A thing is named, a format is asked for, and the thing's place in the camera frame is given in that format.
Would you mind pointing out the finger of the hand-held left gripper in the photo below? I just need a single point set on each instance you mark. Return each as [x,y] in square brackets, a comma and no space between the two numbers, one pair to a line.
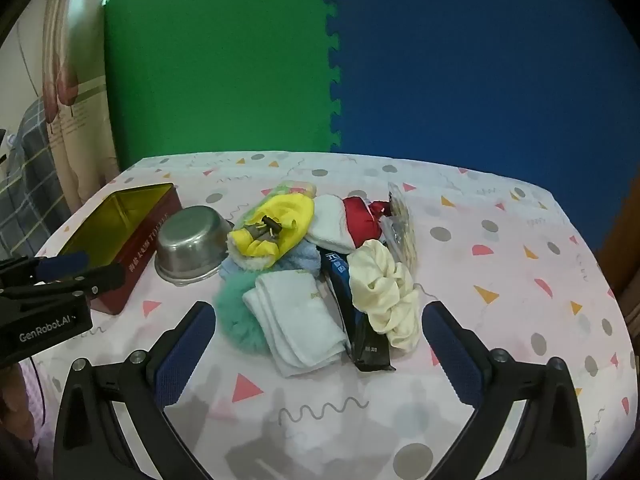
[102,277]
[62,264]

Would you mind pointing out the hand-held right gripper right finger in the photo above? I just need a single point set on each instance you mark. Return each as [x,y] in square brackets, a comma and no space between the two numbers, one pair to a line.
[452,355]

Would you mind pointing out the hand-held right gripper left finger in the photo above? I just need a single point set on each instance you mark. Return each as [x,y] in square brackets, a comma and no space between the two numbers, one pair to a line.
[185,355]

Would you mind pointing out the red tin box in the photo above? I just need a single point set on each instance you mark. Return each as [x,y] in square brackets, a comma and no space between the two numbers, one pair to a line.
[145,240]

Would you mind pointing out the mint green fluffy scrunchie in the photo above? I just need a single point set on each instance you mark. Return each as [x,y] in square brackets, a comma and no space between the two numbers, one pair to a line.
[235,310]

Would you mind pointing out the black and blue packet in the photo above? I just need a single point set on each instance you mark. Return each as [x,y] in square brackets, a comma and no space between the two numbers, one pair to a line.
[370,350]

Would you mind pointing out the cream satin scrunchie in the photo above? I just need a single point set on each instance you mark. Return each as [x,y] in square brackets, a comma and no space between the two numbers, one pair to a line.
[380,285]

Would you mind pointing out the white towel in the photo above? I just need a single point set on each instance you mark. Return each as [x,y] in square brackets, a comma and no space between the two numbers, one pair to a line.
[300,325]

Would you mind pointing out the red and white satin scrunchie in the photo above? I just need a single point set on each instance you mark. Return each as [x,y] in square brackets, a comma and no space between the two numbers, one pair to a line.
[360,222]

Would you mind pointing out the yellow sock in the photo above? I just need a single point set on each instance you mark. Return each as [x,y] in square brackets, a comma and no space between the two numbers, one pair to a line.
[292,210]

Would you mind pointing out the pink printed tablecloth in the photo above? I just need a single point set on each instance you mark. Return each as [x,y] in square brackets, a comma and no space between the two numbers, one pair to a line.
[500,285]

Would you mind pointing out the grey plaid cloth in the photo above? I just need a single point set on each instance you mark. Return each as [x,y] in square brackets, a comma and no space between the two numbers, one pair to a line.
[30,185]

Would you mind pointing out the steel bowl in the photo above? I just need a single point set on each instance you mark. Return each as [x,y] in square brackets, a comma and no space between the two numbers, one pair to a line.
[192,245]

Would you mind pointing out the clear patterned packet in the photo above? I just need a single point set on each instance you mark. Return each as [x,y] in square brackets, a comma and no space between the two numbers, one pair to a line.
[402,230]

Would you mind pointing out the small black clip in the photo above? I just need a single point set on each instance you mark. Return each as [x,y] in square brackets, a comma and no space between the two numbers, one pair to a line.
[265,230]

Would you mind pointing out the light blue fluffy sock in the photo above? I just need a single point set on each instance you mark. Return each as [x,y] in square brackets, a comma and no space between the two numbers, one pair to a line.
[305,257]

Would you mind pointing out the pastel striped fluffy sock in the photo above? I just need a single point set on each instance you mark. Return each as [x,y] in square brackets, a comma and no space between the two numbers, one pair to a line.
[287,189]

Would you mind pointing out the brown wooden door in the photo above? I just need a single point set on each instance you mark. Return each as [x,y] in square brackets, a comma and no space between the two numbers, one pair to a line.
[625,240]

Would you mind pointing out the green foam mat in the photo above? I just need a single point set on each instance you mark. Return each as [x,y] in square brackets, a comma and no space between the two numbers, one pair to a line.
[215,60]

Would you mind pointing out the blue foam mat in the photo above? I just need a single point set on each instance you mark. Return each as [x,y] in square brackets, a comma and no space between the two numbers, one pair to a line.
[475,60]

